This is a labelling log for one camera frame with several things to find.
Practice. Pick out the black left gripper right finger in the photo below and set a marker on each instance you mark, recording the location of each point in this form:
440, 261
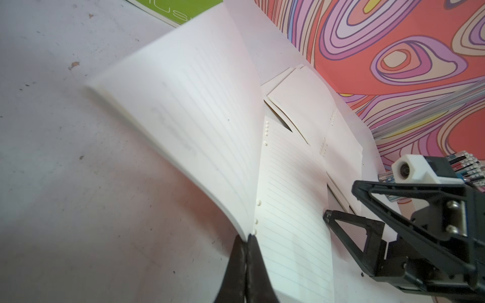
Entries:
258, 286

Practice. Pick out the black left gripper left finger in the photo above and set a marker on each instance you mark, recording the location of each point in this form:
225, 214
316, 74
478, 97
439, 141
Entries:
233, 285

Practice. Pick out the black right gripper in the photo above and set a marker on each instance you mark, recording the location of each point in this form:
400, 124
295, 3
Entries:
435, 261

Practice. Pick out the white lined notebook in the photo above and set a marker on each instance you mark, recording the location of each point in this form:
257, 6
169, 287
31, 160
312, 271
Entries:
264, 159

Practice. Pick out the green nusign notebook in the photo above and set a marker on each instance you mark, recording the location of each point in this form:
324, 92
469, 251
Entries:
175, 12

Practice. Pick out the clear cup of pencils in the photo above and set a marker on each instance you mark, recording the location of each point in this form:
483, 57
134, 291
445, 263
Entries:
465, 165

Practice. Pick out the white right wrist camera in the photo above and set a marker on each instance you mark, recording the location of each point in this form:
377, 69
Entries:
419, 169

